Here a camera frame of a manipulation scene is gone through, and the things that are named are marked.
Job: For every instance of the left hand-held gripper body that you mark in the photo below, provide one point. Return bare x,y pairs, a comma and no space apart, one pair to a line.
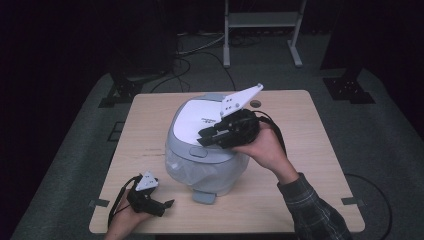
145,200

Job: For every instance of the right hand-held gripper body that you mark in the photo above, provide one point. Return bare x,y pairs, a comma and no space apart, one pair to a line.
238,128

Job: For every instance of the white rice cooker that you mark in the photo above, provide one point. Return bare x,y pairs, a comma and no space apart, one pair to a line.
200,160

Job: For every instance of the person's left hand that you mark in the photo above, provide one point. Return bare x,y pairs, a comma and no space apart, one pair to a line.
123,220

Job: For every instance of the person's right hand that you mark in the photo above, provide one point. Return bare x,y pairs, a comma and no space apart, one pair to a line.
268,150

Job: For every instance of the clear plastic bin liner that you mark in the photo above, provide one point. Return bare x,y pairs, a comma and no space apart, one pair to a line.
186,173

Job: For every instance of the grey tape strip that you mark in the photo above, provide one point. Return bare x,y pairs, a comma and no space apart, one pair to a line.
99,202
353,201

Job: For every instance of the dark floor outlet box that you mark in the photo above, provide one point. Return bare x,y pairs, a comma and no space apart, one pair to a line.
116,131

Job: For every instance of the black stand with wide base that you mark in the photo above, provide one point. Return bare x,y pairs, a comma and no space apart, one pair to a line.
125,90

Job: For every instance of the white metal stand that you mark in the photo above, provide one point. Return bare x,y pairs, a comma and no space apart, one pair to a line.
260,19

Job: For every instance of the black stand with square base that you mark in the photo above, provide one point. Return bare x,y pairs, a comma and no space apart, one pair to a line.
348,88

